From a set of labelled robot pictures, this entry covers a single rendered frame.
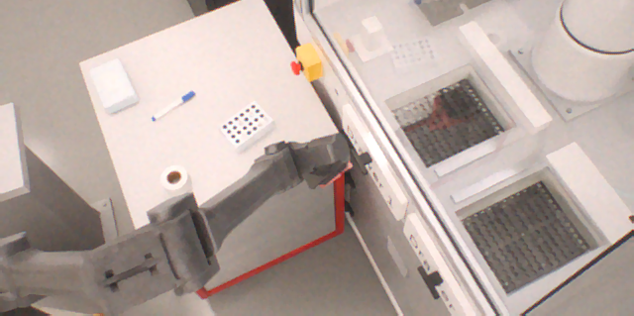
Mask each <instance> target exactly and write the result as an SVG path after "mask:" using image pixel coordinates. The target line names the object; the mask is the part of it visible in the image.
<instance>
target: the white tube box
mask: <svg viewBox="0 0 634 316"><path fill-rule="evenodd" d="M251 111H254V113H255V116H254V117H251V116H250V112H251ZM264 116H267V118H268V122H266V123H265V122H264V119H263V117H264ZM240 119H241V120H242V121H243V125H242V126H239V124H238V120H240ZM258 121H262V123H263V125H262V126H261V127H259V126H258ZM218 128H219V131H220V133H221V135H222V136H223V138H224V140H226V141H227V142H228V143H229V144H230V145H231V146H232V148H233V149H234V150H235V151H236V152H237V153H238V154H239V153H240V152H242V151H243V150H244V149H246V148H247V147H249V146H250V145H251V144H253V143H254V142H255V141H256V140H258V139H260V138H261V137H262V136H264V135H265V134H267V133H268V132H269V131H271V130H272V129H273V128H274V122H273V119H272V118H271V117H270V116H269V115H268V114H267V113H266V112H265V111H264V110H263V108H262V107H261V106H260V105H258V104H257V102H256V101H254V102H253V103H252V104H250V105H247V106H246V107H245V108H243V109H242V110H240V111H239V112H238V113H236V114H235V115H233V116H232V117H230V118H229V119H228V120H226V121H225V122H223V124H222V125H220V126H219V127H218ZM241 134H245V135H246V138H245V139H244V140H242V139H241Z"/></svg>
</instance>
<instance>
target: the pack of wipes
mask: <svg viewBox="0 0 634 316"><path fill-rule="evenodd" d="M88 73H89V76H90V78H91V80H92V83H93V85H94V87H95V90H96V92H97V95H98V97H99V99H100V102H101V104H102V106H103V108H104V109H105V110H106V112H107V113H109V114H111V113H114V112H116V111H118V110H120V109H122V108H124V107H126V106H130V105H132V104H135V103H137V102H138V101H139V97H138V95H137V93H136V91H135V88H134V86H133V84H132V82H131V79H130V77H129V75H128V73H127V71H126V70H125V68H124V66H123V64H122V61H121V60H120V59H119V58H118V57H116V58H114V59H112V60H109V61H107V62H105V63H102V64H100V65H98V66H95V67H93V68H91V69H89V70H88Z"/></svg>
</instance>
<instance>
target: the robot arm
mask: <svg viewBox="0 0 634 316"><path fill-rule="evenodd" d="M349 157H350V148H349V144H348V141H347V140H346V138H345V137H344V135H342V134H341V133H337V134H333V135H329V136H325V137H323V138H319V139H315V140H310V142H304V143H299V142H295V141H289V142H286V141H285V140H283V141H279V142H275V143H272V144H269V145H267V146H265V147H264V154H263V155H261V156H259V157H258V158H256V159H255V163H254V164H253V165H252V166H251V168H250V170H249V172H248V173H247V174H245V175H243V176H242V177H240V178H239V179H237V180H236V181H234V182H233V183H231V184H230V185H228V186H227V187H225V188H224V189H223V190H222V191H220V192H219V193H217V194H216V195H214V196H213V197H211V198H210V199H208V200H207V201H205V202H204V203H203V204H201V205H200V206H198V205H197V203H196V200H195V197H194V194H193V192H189V193H185V194H182V195H178V196H175V197H172V198H169V199H166V200H165V201H164V202H162V203H161V204H159V205H157V206H155V208H153V209H151V210H148V211H147V215H148V218H149V220H150V223H149V224H147V225H145V226H142V227H140V228H138V229H136V230H134V231H132V232H130V233H128V234H126V235H123V236H121V237H120V238H118V239H116V240H114V241H112V242H110V243H108V244H103V245H101V246H99V247H97V248H95V249H93V250H85V251H64V252H44V251H42V250H41V249H39V248H32V246H31V244H30V242H29V239H28V237H27V234H26V232H23V233H20V234H16V235H13V236H10V237H7V238H4V239H2V240H0V312H7V311H10V310H13V309H16V308H19V307H20V308H26V307H28V306H30V305H32V304H35V303H37V302H39V301H41V300H42V299H44V298H46V297H48V296H49V295H51V296H62V297H74V298H84V299H88V300H91V301H93V302H94V303H96V304H97V305H99V306H101V307H102V308H103V309H102V311H103V312H104V315H110V316H115V315H117V314H120V313H121V312H125V311H127V310H130V309H132V308H134V307H136V306H138V305H141V304H143V303H145V302H147V301H149V300H152V299H154V298H155V297H157V296H159V295H161V294H164V293H166V292H168V291H170V290H172V289H174V290H175V293H176V296H183V295H187V294H189V293H192V292H196V291H197V290H198V289H200V288H202V287H203V286H204V285H205V284H206V283H208V282H209V281H210V280H211V279H212V278H214V277H215V276H216V275H217V274H218V273H219V272H220V271H221V270H222V269H221V267H220V265H219V262H218V259H217V256H216V254H217V253H218V252H219V251H220V249H221V247H222V244H223V242H224V240H225V239H226V238H227V237H228V235H229V234H230V233H231V232H232V231H234V230H235V229H236V228H237V227H238V226H239V225H241V224H242V223H243V222H244V221H245V220H246V219H248V218H249V217H250V216H251V215H252V214H253V213H255V212H256V211H257V209H259V208H261V207H262V206H263V205H264V204H265V203H266V202H267V201H269V200H270V199H271V198H272V197H273V195H276V194H279V193H283V192H285V191H286V190H290V188H292V187H294V186H296V185H297V184H299V183H300V182H302V181H303V180H304V179H305V181H306V183H307V184H308V186H309V188H310V189H316V188H315V187H316V186H318V185H319V184H320V186H321V187H323V188H324V187H325V186H326V185H328V184H329V183H331V182H332V181H333V180H335V179H336V178H338V177H339V176H341V174H340V173H342V172H345V171H347V170H348V169H350V168H352V167H353V165H352V164H351V162H350V161H349ZM303 177H304V179H303ZM150 258H153V259H152V260H151V261H148V262H147V261H146V260H148V259H150Z"/></svg>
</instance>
